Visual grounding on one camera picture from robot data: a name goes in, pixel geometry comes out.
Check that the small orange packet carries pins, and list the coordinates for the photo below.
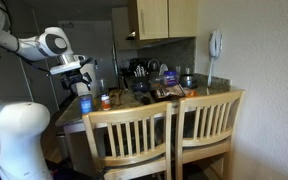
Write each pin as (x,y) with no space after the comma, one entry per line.
(190,93)

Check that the white paper towel roll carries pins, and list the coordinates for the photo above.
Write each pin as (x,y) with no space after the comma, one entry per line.
(90,80)

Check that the brown snack bag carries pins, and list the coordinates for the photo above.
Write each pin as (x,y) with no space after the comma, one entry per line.
(170,90)

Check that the white round plate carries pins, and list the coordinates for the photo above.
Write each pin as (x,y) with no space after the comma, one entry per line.
(163,69)

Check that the light wooden slatted chair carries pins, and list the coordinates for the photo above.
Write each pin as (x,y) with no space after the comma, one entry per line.
(127,116)
(210,100)

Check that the orange pill bottle white cap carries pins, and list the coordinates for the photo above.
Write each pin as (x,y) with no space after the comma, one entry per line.
(106,103)

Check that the dark blue bowl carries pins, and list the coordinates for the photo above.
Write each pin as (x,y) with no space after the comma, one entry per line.
(140,86)

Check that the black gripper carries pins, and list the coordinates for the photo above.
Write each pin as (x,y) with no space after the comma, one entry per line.
(73,76)

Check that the grey double door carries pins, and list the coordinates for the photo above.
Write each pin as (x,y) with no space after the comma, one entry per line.
(40,86)

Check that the nut jar blue lid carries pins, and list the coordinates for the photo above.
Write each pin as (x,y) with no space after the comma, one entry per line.
(171,78)

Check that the white wall phone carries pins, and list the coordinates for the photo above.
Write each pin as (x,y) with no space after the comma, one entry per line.
(215,43)

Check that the light wood wall cabinet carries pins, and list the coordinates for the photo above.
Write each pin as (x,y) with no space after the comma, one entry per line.
(165,18)

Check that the clear plastic cup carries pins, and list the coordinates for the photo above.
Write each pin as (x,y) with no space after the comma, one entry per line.
(103,86)

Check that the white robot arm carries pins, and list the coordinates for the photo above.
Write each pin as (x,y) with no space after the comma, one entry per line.
(17,133)

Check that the grey metal pot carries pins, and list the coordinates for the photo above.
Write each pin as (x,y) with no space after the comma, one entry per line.
(188,81)

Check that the metal kitchen faucet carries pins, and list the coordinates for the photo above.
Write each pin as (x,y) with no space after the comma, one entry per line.
(154,60)

